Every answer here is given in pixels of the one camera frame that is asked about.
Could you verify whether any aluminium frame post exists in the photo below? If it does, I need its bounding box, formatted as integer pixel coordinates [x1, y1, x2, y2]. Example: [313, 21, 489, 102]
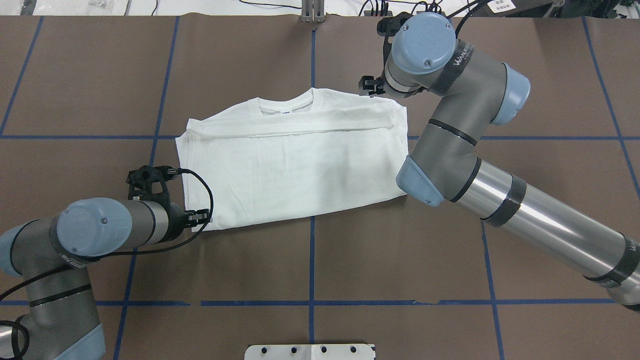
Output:
[301, 0, 326, 24]

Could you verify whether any white camera mast pedestal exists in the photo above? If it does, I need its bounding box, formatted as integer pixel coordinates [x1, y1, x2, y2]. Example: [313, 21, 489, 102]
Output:
[244, 343, 377, 360]

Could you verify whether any white long-sleeve printed shirt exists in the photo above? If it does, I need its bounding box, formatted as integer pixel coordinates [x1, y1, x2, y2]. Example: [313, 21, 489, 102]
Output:
[175, 88, 409, 231]

